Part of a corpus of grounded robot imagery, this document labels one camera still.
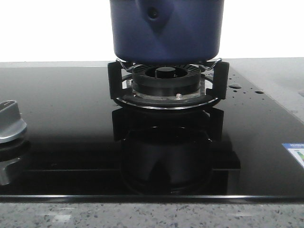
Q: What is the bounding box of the black gas burner head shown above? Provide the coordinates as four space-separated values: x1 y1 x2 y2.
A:
132 65 201 96

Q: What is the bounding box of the silver stove control knob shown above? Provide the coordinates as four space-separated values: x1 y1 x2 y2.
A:
0 100 27 144

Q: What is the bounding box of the silver wire pot reducer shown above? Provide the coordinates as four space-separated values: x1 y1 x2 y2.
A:
115 58 222 73

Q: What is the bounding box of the black pot support grate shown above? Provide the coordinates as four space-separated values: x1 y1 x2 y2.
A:
108 61 229 110

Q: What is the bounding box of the energy rating label sticker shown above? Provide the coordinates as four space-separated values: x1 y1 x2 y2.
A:
282 143 304 168

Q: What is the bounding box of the dark blue cooking pot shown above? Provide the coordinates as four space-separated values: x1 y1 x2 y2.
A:
110 0 224 65

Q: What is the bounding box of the black glass gas hob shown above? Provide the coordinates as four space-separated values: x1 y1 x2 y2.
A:
0 66 304 203

